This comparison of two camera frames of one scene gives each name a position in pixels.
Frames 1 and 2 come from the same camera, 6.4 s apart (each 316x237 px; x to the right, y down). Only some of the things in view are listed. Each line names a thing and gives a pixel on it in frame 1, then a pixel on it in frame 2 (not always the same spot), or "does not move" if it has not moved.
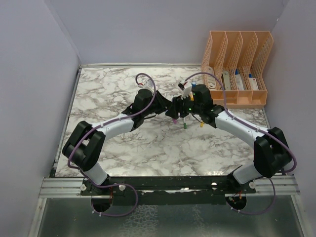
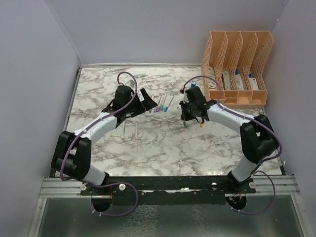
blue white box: (238, 80) does not move
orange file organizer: (239, 59) does not move
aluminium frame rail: (268, 186) does not move
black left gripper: (164, 104) to (147, 104)
